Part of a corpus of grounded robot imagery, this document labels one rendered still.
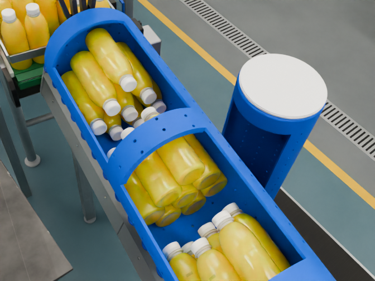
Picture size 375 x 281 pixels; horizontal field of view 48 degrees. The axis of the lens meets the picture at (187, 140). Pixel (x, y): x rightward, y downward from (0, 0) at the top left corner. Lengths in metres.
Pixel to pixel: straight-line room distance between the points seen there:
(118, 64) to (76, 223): 1.22
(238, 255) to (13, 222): 0.52
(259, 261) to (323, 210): 1.60
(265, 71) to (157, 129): 0.57
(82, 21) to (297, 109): 0.65
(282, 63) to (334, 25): 2.21
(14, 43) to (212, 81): 1.61
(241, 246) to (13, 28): 0.96
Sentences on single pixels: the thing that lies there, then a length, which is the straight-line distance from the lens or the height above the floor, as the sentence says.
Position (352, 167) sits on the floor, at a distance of 2.64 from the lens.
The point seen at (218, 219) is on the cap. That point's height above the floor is 1.17.
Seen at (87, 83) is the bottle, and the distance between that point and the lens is 1.12.
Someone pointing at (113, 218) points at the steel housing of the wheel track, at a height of 0.86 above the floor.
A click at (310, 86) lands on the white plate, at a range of 1.37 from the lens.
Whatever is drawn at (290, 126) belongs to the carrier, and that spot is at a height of 1.00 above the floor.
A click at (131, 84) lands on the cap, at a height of 1.16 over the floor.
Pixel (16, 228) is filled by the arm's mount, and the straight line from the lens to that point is 1.04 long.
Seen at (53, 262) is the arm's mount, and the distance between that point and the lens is 1.00.
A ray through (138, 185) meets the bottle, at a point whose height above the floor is 1.09.
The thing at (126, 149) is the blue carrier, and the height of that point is 1.19.
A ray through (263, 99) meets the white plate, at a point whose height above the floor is 1.04.
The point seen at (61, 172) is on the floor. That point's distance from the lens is 2.32.
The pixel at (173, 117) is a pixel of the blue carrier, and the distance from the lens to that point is 0.91.
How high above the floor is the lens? 1.92
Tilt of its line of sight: 52 degrees down
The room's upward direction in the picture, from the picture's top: 10 degrees clockwise
